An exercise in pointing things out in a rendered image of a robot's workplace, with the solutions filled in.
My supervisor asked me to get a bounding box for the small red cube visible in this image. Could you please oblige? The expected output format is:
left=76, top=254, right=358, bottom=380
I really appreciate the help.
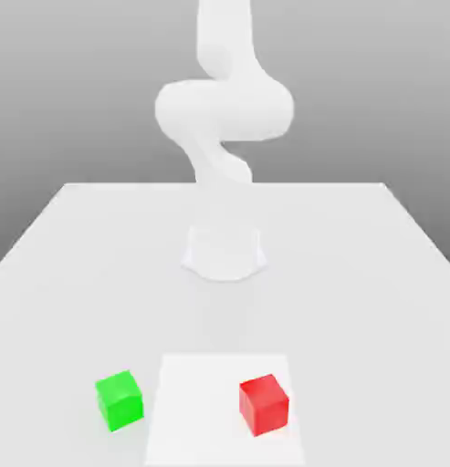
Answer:
left=238, top=373, right=290, bottom=438

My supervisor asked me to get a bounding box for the small green cube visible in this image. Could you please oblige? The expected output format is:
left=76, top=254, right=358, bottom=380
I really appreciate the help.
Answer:
left=94, top=368, right=145, bottom=433

